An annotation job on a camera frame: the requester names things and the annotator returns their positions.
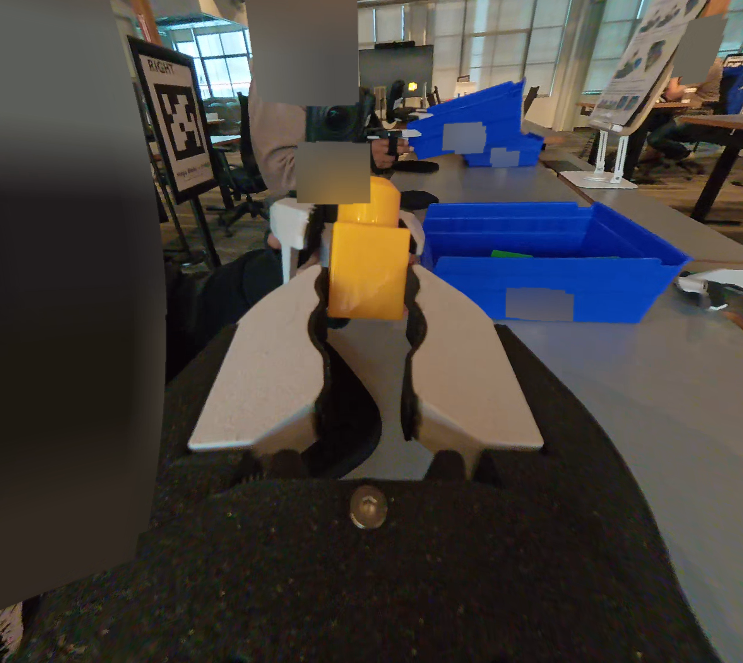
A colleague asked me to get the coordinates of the white document stand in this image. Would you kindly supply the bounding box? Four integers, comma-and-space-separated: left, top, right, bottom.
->
561, 0, 743, 190

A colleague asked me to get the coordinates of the black sign with square marker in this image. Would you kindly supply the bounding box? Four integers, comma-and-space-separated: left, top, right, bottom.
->
126, 34, 221, 269

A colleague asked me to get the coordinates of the dark monitor screen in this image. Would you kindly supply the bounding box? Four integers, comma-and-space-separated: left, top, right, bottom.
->
358, 46, 434, 95

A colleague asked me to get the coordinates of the blue plastic bin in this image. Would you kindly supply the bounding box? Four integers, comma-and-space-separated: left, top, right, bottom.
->
407, 81, 546, 168
421, 202, 692, 325

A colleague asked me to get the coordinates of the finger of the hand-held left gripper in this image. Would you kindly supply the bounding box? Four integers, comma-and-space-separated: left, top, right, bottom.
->
399, 211, 427, 260
270, 199, 324, 283

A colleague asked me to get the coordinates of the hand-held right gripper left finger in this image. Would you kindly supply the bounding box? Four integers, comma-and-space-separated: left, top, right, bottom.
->
186, 264, 332, 455

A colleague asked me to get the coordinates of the orange mega block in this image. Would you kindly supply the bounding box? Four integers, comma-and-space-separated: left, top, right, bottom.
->
323, 176, 413, 321

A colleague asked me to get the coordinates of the wooden table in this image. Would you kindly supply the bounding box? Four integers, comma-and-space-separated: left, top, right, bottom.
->
680, 112, 743, 225

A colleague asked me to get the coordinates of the black office chair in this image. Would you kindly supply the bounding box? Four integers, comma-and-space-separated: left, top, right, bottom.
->
209, 92, 270, 237

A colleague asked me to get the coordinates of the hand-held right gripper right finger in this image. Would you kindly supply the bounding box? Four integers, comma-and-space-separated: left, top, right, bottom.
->
401, 267, 546, 453

